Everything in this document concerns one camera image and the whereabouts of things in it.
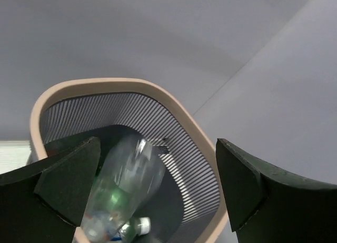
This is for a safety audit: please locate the white blue label bottle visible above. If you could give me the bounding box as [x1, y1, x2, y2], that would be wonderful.
[110, 217, 151, 242]

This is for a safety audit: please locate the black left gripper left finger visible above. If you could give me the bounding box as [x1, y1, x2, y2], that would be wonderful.
[1, 137, 101, 242]

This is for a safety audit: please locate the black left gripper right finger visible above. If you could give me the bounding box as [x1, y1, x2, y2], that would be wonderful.
[216, 139, 336, 242]

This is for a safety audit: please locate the large clear plastic bottle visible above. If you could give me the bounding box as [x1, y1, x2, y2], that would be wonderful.
[81, 135, 166, 242]

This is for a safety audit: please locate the grey mesh waste bin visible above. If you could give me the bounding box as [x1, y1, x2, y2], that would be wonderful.
[29, 77, 228, 242]

